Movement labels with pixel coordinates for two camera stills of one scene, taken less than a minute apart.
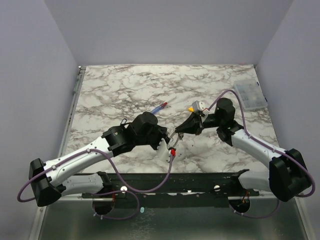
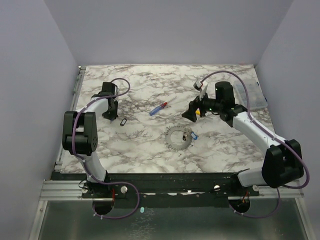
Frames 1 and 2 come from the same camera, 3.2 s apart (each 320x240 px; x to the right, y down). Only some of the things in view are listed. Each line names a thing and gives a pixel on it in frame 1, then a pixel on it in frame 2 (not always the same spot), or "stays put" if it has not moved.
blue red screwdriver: [161, 106] stays put
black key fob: [123, 122] stays put
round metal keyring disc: [170, 137] to [184, 144]
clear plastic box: [250, 93] stays put
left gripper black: [162, 134] to [113, 115]
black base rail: [175, 190] stays put
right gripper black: [197, 123] to [198, 106]
